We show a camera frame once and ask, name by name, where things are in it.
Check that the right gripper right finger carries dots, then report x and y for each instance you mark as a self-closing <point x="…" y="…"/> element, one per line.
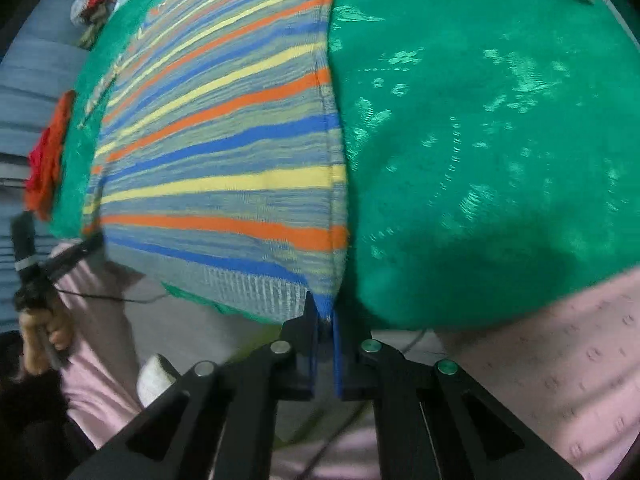
<point x="435" y="421"/>

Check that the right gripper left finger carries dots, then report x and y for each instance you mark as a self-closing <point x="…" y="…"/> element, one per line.
<point x="215" y="421"/>

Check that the striped knit sweater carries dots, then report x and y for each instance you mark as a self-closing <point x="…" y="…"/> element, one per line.
<point x="219" y="168"/>

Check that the pile of clothes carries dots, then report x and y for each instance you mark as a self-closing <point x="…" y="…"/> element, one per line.
<point x="91" y="16"/>

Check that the person's left hand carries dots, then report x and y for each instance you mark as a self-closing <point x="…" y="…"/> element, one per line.
<point x="46" y="336"/>

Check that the white sock foot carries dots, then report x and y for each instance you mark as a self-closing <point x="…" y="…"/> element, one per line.
<point x="156" y="375"/>

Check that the red folded garment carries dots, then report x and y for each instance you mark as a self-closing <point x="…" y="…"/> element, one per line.
<point x="44" y="162"/>

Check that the pink pajama left leg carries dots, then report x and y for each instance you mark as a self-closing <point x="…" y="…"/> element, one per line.
<point x="99" y="380"/>

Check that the pink pajama leg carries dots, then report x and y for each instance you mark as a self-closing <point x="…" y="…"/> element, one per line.
<point x="570" y="372"/>
<point x="99" y="380"/>

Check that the orange folded garment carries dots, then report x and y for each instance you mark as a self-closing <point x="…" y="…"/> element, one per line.
<point x="41" y="205"/>

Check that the pink pajama right leg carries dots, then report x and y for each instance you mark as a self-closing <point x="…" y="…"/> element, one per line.
<point x="570" y="372"/>

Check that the blue curtain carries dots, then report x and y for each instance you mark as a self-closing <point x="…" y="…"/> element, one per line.
<point x="42" y="63"/>

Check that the green bed cover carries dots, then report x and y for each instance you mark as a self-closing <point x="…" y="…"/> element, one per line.
<point x="491" y="153"/>

